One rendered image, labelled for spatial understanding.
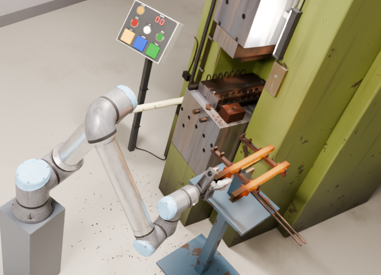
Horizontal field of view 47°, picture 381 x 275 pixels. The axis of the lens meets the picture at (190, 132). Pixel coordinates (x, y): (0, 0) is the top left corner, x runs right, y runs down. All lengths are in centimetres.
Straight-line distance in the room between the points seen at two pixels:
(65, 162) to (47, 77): 208
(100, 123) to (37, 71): 260
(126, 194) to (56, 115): 207
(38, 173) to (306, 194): 172
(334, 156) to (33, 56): 285
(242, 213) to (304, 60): 81
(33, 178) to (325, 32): 145
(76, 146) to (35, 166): 23
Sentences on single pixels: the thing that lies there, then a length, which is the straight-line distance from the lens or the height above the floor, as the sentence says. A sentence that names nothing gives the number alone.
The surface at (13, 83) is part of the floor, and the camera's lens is 406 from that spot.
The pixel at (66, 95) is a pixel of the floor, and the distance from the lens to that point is 395.
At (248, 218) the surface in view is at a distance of 229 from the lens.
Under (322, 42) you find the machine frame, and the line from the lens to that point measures 214.
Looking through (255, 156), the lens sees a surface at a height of 103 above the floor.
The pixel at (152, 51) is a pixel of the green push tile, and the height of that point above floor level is 101.
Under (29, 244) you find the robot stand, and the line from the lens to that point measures 230.
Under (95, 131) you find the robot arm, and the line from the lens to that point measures 165.
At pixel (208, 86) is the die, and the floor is 99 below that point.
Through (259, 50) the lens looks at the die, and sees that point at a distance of 249.
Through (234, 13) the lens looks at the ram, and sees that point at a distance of 235.
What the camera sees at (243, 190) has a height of 104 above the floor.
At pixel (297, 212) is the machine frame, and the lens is 313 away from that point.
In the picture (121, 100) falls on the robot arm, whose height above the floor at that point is 138.
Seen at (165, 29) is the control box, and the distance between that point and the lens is 277.
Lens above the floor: 242
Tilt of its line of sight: 39 degrees down
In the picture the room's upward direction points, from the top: 17 degrees clockwise
